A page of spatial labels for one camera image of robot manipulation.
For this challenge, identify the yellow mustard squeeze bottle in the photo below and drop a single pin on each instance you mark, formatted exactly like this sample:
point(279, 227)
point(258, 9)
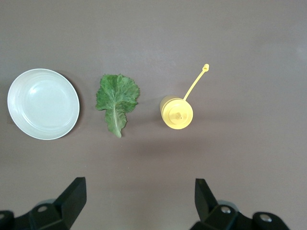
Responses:
point(177, 116)

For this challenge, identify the beige round plate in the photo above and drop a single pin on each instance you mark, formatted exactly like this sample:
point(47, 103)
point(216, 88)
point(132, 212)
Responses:
point(43, 104)

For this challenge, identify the green lettuce leaf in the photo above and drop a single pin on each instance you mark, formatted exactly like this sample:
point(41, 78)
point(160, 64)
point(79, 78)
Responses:
point(116, 98)

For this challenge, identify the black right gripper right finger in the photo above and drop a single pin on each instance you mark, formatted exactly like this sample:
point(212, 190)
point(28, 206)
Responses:
point(211, 215)

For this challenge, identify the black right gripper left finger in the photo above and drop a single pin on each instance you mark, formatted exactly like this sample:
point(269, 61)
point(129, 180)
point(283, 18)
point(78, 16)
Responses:
point(60, 213)

